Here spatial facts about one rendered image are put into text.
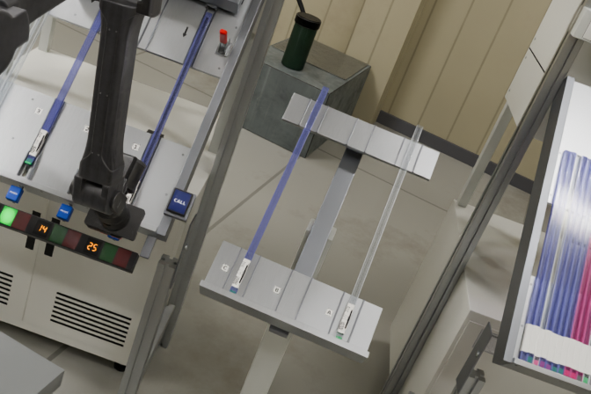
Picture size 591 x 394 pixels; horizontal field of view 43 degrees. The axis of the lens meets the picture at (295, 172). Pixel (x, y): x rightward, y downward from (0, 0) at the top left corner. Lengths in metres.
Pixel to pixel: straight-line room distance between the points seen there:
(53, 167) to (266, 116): 2.38
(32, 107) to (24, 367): 0.58
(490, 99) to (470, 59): 0.27
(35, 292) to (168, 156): 0.72
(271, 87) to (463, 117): 1.36
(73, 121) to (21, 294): 0.69
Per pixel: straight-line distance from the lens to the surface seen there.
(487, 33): 4.58
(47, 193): 1.63
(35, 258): 2.13
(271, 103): 3.89
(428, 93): 4.70
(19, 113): 1.71
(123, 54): 1.22
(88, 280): 2.11
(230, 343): 2.52
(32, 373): 1.39
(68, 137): 1.67
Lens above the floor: 1.57
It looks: 25 degrees down
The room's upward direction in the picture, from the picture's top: 21 degrees clockwise
